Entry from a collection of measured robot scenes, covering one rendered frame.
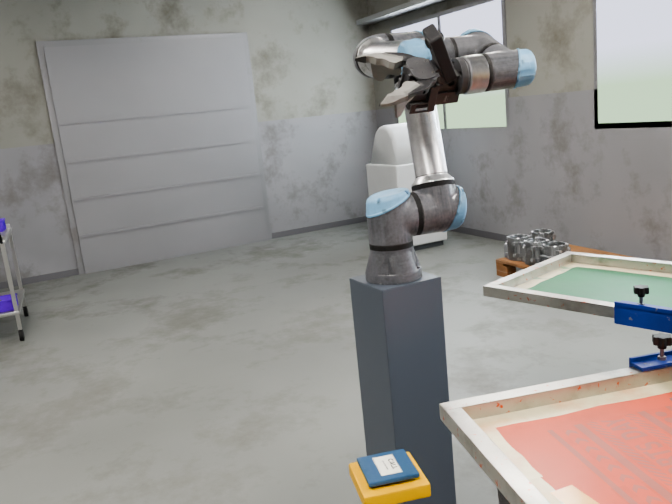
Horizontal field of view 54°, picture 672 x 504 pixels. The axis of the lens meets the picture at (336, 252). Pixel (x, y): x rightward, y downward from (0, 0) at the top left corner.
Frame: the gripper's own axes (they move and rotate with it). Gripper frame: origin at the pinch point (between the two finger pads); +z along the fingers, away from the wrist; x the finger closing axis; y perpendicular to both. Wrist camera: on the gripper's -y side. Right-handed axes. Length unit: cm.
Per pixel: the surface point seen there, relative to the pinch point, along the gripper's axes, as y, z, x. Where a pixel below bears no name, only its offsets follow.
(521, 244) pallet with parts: 357, -258, 217
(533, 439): 52, -23, -56
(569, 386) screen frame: 57, -40, -45
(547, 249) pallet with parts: 331, -258, 187
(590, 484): 41, -23, -70
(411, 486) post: 48, 6, -60
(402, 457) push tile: 52, 4, -53
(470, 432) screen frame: 50, -10, -52
